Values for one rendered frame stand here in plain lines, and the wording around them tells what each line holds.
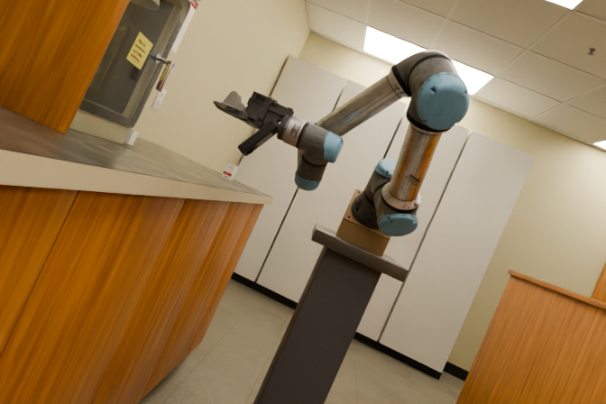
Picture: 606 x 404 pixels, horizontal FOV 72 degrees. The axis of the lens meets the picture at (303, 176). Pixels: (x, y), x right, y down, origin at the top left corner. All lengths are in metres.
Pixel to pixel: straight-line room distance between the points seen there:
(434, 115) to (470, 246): 3.17
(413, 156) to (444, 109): 0.17
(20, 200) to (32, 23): 0.47
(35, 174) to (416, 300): 3.73
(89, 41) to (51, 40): 0.08
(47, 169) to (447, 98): 0.78
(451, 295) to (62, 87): 3.67
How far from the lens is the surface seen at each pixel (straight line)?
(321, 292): 1.44
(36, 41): 1.01
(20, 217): 0.66
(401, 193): 1.21
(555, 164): 4.91
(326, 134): 1.08
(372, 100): 1.16
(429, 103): 1.00
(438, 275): 4.08
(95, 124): 1.18
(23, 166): 0.57
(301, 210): 3.96
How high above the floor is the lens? 1.03
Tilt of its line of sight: 2 degrees up
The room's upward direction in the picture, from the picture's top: 24 degrees clockwise
